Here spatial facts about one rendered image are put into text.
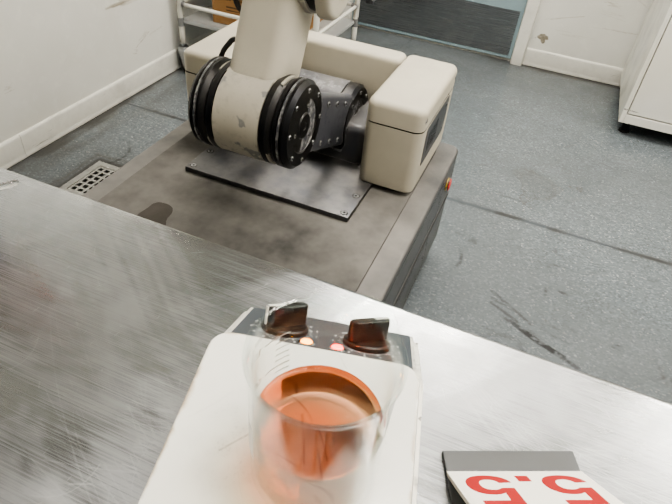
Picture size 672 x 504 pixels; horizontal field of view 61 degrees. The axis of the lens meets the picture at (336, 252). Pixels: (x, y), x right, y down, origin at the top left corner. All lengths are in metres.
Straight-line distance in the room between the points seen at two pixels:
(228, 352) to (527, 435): 0.22
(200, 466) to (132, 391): 0.15
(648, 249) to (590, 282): 0.31
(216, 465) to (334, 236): 0.90
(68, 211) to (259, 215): 0.66
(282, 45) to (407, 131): 0.33
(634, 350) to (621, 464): 1.25
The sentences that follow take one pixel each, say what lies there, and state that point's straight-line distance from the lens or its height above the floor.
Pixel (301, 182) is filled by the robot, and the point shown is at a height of 0.38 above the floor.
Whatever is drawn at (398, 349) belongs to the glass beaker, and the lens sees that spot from 0.23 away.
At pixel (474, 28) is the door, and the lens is 3.23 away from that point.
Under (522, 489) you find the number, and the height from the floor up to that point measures 0.77.
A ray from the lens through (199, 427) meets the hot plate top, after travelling 0.30.
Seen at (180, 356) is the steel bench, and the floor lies 0.75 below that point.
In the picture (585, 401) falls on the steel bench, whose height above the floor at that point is 0.75.
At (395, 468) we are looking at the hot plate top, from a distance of 0.29.
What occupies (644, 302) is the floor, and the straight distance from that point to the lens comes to 1.86.
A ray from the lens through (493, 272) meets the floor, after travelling 1.73.
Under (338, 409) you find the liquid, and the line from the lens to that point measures 0.26.
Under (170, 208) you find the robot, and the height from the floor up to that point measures 0.37.
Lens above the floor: 1.09
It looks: 40 degrees down
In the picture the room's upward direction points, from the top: 6 degrees clockwise
